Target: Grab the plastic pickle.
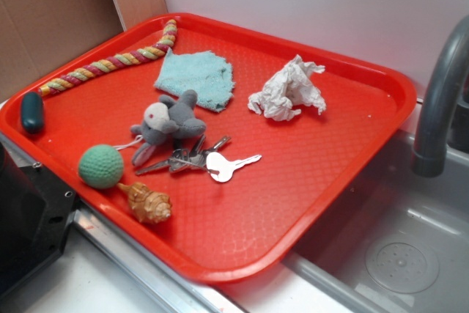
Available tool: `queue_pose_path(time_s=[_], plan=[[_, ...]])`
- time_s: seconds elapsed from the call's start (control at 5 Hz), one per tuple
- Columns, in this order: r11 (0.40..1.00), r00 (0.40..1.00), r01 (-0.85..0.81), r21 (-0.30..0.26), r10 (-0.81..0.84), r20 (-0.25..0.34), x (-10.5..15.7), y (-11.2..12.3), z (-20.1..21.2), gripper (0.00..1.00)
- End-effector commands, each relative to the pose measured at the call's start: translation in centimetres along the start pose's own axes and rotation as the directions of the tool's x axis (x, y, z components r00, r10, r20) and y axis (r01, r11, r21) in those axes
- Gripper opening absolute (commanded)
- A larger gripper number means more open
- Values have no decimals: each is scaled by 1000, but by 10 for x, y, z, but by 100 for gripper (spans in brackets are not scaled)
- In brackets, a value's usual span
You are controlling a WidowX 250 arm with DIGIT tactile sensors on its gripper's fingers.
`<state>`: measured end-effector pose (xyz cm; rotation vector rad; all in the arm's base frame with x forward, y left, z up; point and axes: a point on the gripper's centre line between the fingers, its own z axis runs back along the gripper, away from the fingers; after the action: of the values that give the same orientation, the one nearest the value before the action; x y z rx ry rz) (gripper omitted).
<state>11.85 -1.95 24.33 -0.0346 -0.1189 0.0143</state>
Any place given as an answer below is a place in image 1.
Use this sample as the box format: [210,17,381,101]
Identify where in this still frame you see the crumpled white paper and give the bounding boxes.
[248,55,327,122]

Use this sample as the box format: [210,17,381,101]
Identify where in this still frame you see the light blue cloth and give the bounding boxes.
[154,51,235,112]

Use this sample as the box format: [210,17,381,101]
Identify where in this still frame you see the brown sea shell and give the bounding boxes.
[117,182,172,224]

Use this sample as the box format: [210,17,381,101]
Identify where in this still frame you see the red plastic tray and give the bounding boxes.
[1,13,416,284]

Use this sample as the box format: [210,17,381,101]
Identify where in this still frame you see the multicolour twisted rope toy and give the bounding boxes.
[37,19,178,97]

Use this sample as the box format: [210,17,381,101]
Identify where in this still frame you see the grey plush mouse toy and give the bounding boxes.
[130,89,207,166]

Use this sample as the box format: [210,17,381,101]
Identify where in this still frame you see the green knitted ball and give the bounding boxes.
[78,144,124,189]

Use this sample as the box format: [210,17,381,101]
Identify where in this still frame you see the grey plastic sink basin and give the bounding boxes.
[284,132,468,312]

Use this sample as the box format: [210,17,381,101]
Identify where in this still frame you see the grey toy faucet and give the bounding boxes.
[411,17,468,177]

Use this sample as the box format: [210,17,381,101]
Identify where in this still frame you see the dark green plastic pickle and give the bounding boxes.
[20,92,45,134]

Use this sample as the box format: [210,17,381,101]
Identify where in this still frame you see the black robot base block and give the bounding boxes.
[1,147,77,298]

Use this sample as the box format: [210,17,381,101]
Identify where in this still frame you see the brown cardboard panel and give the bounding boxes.
[1,0,167,100]

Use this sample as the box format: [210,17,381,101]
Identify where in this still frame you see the silver key bunch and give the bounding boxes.
[136,135,262,183]

